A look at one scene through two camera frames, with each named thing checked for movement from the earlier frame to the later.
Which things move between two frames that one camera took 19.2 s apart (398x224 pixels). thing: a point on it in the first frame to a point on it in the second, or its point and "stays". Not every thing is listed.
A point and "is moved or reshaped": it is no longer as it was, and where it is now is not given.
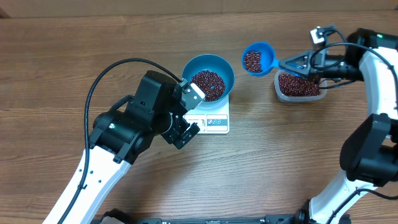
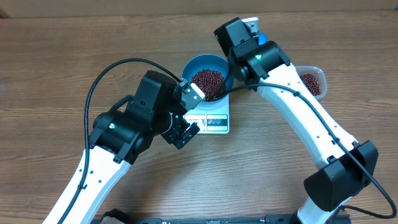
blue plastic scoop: x=268 y=56 is moved or reshaped
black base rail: x=286 y=220 stays
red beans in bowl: x=210 y=84 stays
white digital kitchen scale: x=215 y=121 stays
